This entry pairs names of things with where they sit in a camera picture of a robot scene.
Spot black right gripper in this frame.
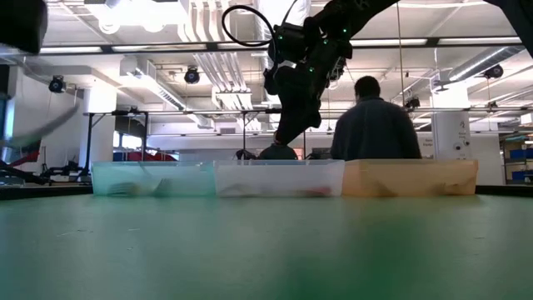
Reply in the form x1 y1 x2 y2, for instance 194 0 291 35
274 57 334 146

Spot gold fork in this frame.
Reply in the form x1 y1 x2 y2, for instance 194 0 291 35
107 181 147 198

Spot clear white plastic bin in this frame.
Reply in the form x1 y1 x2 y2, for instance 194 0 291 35
212 159 346 198

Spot white ceiling pipes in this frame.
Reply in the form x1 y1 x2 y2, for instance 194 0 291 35
178 0 255 112

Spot orange plastic bin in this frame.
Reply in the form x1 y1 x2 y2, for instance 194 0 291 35
341 158 480 197

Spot teal plastic bin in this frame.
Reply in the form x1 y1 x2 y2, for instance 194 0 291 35
90 161 217 198

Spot white column with fixtures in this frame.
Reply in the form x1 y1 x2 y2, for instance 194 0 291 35
431 81 472 162

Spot black bar with light strips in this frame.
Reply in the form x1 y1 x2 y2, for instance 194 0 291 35
0 37 533 55

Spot red object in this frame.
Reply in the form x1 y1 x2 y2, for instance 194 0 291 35
112 150 179 163

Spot plain white column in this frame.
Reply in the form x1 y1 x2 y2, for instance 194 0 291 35
82 85 117 168

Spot white ceiling lamp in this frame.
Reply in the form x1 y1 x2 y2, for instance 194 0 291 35
82 0 188 35

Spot storage shelf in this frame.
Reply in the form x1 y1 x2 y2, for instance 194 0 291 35
499 132 533 186

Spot black background equipment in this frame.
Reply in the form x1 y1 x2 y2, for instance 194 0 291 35
0 160 95 188

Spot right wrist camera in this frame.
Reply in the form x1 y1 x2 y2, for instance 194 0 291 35
262 66 281 97

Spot black rig frame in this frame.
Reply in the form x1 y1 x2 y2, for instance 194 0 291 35
82 107 308 176

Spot thin hanging cable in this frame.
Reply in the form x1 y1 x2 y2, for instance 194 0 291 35
394 2 408 145

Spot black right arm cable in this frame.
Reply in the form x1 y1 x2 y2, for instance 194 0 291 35
222 4 278 48

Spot white rectangular duct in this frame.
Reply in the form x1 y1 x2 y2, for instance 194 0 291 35
118 56 216 130

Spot slanted silver duct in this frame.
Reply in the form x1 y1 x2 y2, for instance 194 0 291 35
432 44 528 91

